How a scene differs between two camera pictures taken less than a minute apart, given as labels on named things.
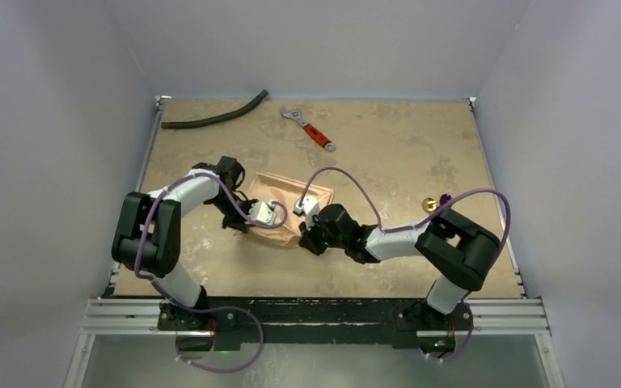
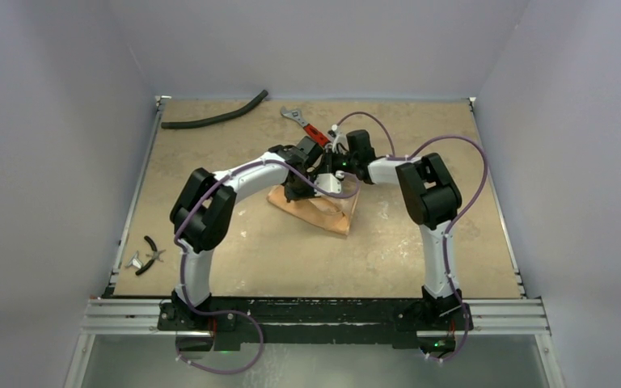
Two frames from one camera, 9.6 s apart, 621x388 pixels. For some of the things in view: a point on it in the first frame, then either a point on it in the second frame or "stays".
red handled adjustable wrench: (295, 115) stays
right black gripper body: (310, 236) to (329, 162)
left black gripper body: (234, 211) to (303, 190)
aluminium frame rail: (120, 318) stays
